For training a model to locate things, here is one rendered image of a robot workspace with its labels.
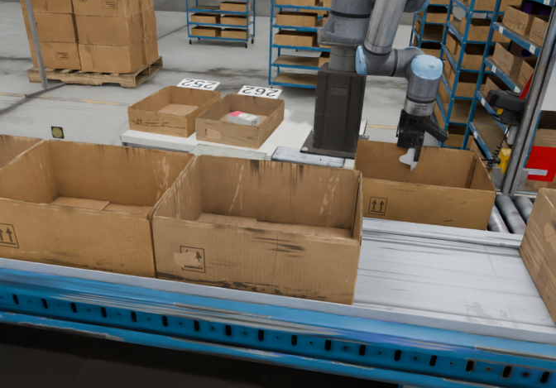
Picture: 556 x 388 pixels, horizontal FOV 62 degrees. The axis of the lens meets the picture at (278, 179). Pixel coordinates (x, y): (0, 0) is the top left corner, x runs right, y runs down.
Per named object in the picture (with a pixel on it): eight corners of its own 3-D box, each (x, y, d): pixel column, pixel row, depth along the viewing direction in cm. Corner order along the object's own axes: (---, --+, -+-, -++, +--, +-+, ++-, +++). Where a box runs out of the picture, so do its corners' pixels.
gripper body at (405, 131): (395, 138, 158) (400, 105, 152) (420, 140, 157) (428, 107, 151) (396, 149, 152) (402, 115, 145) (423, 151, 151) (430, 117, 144)
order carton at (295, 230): (354, 231, 114) (362, 170, 107) (352, 315, 89) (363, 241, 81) (200, 213, 119) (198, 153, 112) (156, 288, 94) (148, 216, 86)
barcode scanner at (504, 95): (478, 114, 162) (489, 85, 157) (512, 122, 162) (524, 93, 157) (482, 121, 156) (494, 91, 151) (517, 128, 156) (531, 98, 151)
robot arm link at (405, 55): (392, 43, 153) (401, 55, 143) (426, 45, 154) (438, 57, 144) (386, 70, 159) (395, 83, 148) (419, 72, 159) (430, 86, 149)
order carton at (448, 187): (466, 195, 160) (476, 150, 152) (483, 244, 134) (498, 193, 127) (351, 183, 166) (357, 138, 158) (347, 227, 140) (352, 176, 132)
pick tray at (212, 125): (285, 119, 222) (285, 99, 217) (258, 150, 189) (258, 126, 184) (229, 112, 229) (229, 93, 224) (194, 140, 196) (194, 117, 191)
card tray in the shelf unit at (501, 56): (491, 59, 270) (496, 41, 266) (547, 63, 266) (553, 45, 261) (508, 76, 235) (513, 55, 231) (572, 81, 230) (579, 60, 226)
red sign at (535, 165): (552, 181, 164) (563, 148, 158) (553, 182, 163) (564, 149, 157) (505, 176, 166) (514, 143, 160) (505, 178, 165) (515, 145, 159)
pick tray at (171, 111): (222, 111, 230) (221, 91, 226) (187, 138, 197) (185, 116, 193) (170, 104, 237) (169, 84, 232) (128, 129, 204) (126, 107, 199)
